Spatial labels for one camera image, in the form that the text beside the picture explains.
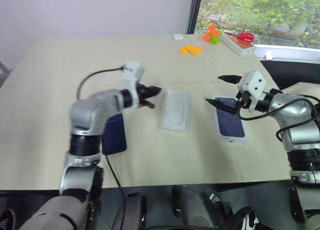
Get white phone box base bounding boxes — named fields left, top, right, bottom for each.
left=159, top=89, right=193, bottom=135

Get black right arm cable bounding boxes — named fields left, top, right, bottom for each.
left=238, top=94, right=320, bottom=183

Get black and white sneaker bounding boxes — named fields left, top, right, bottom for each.
left=234, top=207, right=256, bottom=230

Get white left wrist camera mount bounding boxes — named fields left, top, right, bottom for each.
left=121, top=60, right=146, bottom=110

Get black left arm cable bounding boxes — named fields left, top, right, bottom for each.
left=76, top=66, right=127, bottom=230

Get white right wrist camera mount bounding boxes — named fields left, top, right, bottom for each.
left=236, top=70, right=267, bottom=113

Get white box with orange top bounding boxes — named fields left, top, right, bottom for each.
left=221, top=31, right=257, bottom=56

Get red handled scissors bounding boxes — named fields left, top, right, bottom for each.
left=224, top=29, right=256, bottom=44

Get black window frame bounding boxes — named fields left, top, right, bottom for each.
left=186, top=0, right=204, bottom=35

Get green toy block piece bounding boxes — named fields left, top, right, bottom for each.
left=209, top=28, right=223, bottom=45

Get beige crumpled cover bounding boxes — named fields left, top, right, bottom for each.
left=281, top=81, right=320, bottom=98

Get black bracket with metal clip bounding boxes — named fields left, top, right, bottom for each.
left=207, top=189, right=233, bottom=216

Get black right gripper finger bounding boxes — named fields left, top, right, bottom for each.
left=217, top=74, right=242, bottom=85
left=205, top=97, right=238, bottom=116

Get white window sill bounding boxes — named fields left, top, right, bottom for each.
left=254, top=43, right=320, bottom=63

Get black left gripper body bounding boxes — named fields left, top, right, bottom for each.
left=136, top=82, right=151, bottom=108

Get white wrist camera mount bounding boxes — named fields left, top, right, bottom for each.
left=236, top=70, right=267, bottom=113
left=121, top=60, right=146, bottom=110

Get dark rounded shape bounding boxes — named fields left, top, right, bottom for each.
left=109, top=192, right=147, bottom=230

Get orange toy block piece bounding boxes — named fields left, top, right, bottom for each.
left=201, top=25, right=221, bottom=42

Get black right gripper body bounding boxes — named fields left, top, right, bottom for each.
left=234, top=89, right=252, bottom=110

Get flat orange building blocks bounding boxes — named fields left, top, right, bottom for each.
left=178, top=44, right=203, bottom=56

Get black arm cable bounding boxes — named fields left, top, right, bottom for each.
left=76, top=66, right=127, bottom=230
left=238, top=94, right=320, bottom=183

